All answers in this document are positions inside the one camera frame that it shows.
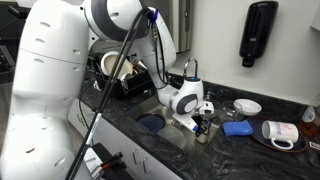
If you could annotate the plain white cup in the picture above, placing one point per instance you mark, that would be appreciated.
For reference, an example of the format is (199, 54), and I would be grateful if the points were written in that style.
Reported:
(204, 140)

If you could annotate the small white bowl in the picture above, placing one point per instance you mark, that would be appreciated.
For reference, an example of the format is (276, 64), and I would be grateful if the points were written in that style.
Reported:
(247, 106)

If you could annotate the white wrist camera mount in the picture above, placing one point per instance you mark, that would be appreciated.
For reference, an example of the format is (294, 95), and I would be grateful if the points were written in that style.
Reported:
(185, 120)

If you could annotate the tall chrome faucet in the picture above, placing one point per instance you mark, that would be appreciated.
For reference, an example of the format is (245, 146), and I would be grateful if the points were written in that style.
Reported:
(185, 66)

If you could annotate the steel pot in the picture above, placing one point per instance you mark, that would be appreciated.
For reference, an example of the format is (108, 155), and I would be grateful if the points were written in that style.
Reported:
(138, 66)

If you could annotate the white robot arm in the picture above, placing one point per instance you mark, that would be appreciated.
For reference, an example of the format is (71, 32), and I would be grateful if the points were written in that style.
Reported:
(50, 66)

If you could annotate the black dish rack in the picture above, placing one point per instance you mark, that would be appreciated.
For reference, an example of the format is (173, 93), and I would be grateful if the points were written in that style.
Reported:
(133, 85)

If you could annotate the translucent plastic lid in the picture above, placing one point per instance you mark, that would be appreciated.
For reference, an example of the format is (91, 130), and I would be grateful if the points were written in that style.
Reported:
(171, 136)

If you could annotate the white printed mug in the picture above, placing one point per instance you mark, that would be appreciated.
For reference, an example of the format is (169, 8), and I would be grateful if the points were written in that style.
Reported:
(281, 131)

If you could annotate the dark blue plate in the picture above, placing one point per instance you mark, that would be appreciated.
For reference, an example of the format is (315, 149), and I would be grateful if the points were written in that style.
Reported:
(150, 122)

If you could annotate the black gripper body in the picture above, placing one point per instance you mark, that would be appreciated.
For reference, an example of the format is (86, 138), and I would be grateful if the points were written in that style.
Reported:
(204, 121)

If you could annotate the blue sponge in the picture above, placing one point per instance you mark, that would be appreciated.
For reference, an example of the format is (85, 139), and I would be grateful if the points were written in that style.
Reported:
(237, 128)

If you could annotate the red black clamp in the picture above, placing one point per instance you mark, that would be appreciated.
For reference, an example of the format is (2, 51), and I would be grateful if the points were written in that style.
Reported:
(111, 160)

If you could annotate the black soap dispenser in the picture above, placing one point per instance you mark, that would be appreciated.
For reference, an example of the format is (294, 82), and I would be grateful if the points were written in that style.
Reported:
(258, 30)

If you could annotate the clear drinking glass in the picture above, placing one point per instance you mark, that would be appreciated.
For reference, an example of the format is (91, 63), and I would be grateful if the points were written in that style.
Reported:
(228, 111)

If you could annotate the stainless steel sink basin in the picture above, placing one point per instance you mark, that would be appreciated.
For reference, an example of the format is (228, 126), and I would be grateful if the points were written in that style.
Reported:
(186, 146)

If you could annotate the dark saucer plate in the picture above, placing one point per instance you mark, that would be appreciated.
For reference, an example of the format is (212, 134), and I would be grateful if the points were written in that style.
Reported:
(256, 135)

